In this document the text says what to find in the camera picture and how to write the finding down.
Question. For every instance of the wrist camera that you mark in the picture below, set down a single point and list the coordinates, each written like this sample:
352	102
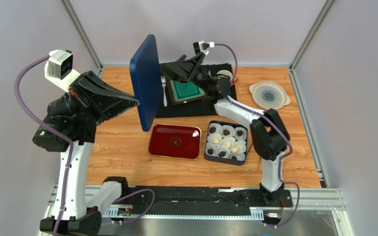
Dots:
202	46
59	69

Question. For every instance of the dark blue box lid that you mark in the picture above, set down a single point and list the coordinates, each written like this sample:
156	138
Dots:
145	76

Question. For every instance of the red lacquer chocolate tray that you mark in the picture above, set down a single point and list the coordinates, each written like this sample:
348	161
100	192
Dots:
175	141

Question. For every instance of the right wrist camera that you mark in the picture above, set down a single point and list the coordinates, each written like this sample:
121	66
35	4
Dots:
202	46

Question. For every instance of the silver fork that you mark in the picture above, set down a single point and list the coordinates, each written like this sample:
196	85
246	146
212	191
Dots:
163	83

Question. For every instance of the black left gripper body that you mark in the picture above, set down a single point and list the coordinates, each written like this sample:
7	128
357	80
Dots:
77	91

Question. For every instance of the teal square plate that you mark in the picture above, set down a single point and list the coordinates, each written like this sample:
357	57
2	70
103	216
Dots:
181	93

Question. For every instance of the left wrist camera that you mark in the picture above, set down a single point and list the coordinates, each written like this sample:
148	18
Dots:
59	69

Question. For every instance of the aluminium frame rail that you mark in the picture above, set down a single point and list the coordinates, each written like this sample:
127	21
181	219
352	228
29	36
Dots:
310	199

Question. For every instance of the white round lid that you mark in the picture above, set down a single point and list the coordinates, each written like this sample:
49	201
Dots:
269	95

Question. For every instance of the black cloth placemat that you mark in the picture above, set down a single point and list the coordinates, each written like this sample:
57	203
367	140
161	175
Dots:
193	108

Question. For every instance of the dark blue box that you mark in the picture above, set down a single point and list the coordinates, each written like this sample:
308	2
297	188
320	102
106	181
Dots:
227	161

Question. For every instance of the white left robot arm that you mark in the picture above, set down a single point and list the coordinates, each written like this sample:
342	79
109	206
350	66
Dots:
69	129

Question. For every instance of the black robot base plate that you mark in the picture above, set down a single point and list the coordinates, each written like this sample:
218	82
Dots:
197	201

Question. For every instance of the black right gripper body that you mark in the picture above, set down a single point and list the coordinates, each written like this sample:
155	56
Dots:
201	74

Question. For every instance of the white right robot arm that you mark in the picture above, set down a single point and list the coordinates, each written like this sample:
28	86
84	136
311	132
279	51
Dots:
270	138

